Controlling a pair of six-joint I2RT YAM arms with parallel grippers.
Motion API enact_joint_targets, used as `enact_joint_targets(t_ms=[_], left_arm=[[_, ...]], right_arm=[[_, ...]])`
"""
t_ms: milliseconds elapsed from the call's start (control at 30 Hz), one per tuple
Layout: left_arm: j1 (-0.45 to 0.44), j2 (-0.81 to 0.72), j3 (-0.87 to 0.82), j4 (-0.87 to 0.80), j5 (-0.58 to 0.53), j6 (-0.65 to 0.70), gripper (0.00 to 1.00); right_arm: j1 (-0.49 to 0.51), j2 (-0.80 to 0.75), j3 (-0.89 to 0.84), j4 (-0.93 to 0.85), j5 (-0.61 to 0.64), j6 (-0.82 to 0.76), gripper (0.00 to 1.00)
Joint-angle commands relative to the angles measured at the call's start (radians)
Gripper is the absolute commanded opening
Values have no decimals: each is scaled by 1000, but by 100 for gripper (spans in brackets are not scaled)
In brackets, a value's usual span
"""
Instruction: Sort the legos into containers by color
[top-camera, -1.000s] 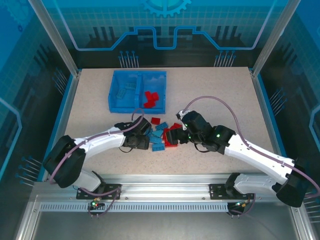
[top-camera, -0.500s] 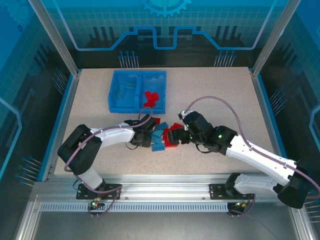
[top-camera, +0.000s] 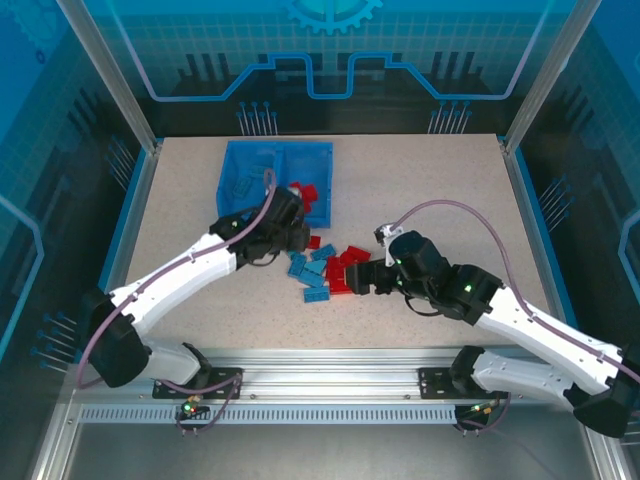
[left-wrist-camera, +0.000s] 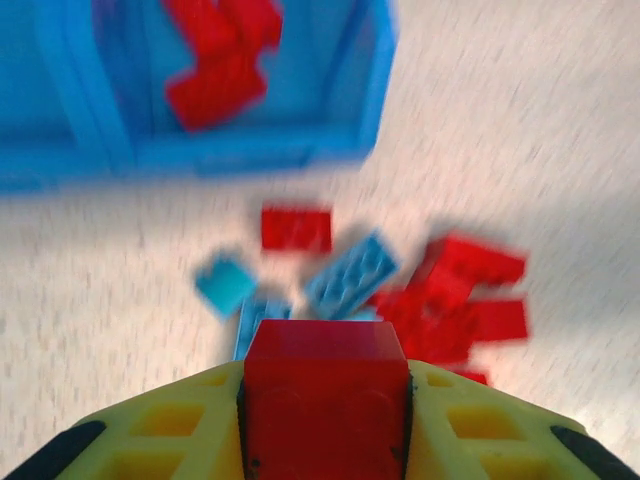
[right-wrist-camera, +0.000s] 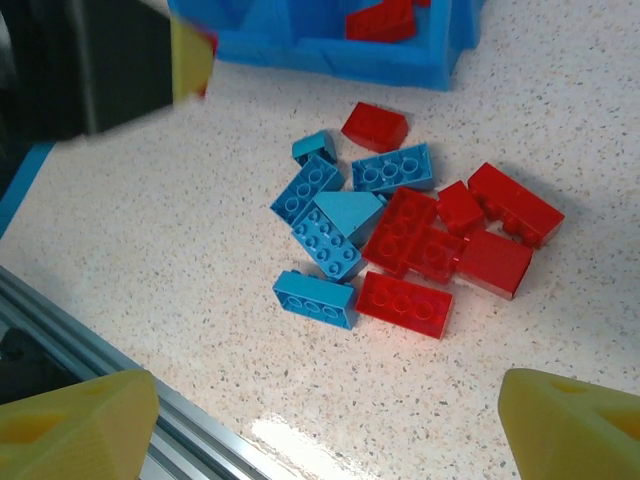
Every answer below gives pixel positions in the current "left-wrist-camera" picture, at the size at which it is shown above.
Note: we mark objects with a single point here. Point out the light blue sloped lego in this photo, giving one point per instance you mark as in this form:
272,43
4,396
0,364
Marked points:
225,287

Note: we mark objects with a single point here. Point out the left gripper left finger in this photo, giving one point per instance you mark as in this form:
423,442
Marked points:
165,430

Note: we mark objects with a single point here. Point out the blue lego brick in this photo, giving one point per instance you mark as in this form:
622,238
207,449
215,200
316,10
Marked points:
255,320
352,280

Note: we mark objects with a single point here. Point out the blue two-compartment plastic bin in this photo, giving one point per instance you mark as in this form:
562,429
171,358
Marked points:
60,115

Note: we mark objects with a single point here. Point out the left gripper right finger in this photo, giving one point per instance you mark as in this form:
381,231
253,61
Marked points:
490,435

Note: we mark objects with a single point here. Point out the red lego brick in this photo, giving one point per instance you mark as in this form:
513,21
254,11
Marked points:
200,25
325,400
256,25
425,320
296,230
500,320
215,95
475,265
472,377

